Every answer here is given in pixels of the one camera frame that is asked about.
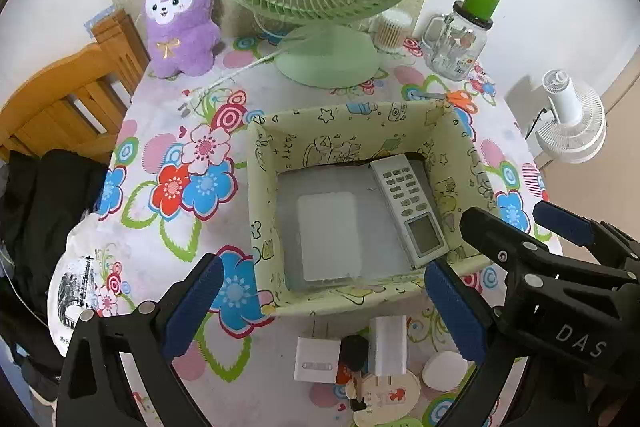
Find white remote control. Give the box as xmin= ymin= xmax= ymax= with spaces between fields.
xmin=370 ymin=154 xmax=449 ymax=270

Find cartoon print storage box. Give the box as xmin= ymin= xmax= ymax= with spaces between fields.
xmin=246 ymin=99 xmax=499 ymax=319

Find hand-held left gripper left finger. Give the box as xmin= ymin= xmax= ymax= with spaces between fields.
xmin=59 ymin=252 xmax=224 ymax=427

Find blue item behind chair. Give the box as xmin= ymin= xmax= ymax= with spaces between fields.
xmin=82 ymin=7 xmax=121 ymax=32

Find wooden chair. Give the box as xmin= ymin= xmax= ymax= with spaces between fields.
xmin=0 ymin=9 xmax=151 ymax=162

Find white plug charger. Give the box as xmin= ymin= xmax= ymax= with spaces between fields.
xmin=368 ymin=315 xmax=408 ymax=378

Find white tower print bag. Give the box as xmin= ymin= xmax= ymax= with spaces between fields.
xmin=47 ymin=212 xmax=131 ymax=358

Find glass mug with green lid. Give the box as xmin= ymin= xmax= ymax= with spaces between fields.
xmin=422 ymin=0 xmax=501 ymax=82

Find orange handled scissors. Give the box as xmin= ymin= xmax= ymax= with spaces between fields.
xmin=412 ymin=89 xmax=478 ymax=112

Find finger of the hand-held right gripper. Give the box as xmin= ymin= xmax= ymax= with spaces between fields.
xmin=459 ymin=206 xmax=556 ymax=288
xmin=531 ymin=201 xmax=640 ymax=268

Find white fan power cord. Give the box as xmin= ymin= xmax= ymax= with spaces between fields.
xmin=177 ymin=47 xmax=288 ymax=118

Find white round case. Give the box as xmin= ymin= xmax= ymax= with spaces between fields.
xmin=421 ymin=350 xmax=469 ymax=392

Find black cable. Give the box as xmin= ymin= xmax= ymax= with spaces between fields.
xmin=525 ymin=108 xmax=548 ymax=140

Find small white fan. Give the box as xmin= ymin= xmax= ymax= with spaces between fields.
xmin=535 ymin=68 xmax=608 ymax=165

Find white square charger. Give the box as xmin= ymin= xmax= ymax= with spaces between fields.
xmin=293 ymin=336 xmax=341 ymax=383

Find purple plush toy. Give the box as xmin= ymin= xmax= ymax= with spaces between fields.
xmin=144 ymin=0 xmax=222 ymax=80

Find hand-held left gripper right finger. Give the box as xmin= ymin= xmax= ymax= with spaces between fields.
xmin=424 ymin=258 xmax=523 ymax=427

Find cotton swab container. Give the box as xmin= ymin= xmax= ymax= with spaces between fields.
xmin=370 ymin=9 xmax=416 ymax=55

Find black key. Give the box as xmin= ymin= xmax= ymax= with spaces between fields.
xmin=339 ymin=334 xmax=368 ymax=373

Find floral tablecloth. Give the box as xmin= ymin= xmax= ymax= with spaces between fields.
xmin=47 ymin=34 xmax=563 ymax=427

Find beige cartoon round mirror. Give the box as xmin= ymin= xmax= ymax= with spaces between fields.
xmin=345 ymin=369 xmax=421 ymax=427

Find black clothing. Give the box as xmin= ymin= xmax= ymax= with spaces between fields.
xmin=0 ymin=149 xmax=108 ymax=358

